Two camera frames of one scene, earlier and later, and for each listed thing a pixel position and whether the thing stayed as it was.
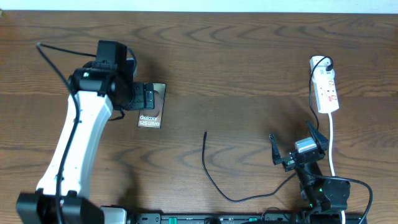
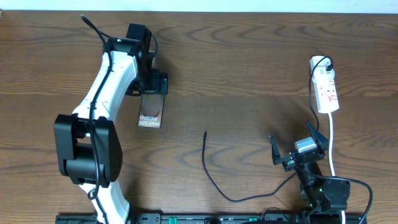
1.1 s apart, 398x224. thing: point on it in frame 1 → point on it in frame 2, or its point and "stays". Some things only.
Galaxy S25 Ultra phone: (152, 118) stays
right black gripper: (288, 165) stays
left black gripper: (140, 100) → (156, 87)
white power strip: (323, 78) stays
